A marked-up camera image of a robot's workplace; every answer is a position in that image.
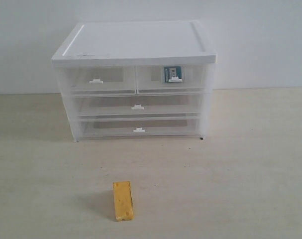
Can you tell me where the bottom wide clear drawer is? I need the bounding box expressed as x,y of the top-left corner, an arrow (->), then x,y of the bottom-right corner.
79,118 -> 202,138

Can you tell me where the white teal-labelled pill bottle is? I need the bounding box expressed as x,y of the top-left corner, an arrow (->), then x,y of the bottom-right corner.
163,66 -> 183,83

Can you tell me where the wide clear drawer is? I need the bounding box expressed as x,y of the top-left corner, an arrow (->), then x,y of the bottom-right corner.
74,94 -> 202,117
79,118 -> 202,138

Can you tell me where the middle wide clear drawer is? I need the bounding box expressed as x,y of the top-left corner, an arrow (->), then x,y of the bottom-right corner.
74,94 -> 202,117

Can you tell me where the white plastic drawer cabinet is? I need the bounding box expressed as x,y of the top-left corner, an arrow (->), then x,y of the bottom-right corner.
51,20 -> 217,141

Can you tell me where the yellow cheese-like sponge block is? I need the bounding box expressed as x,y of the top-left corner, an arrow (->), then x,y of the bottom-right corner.
113,181 -> 134,222

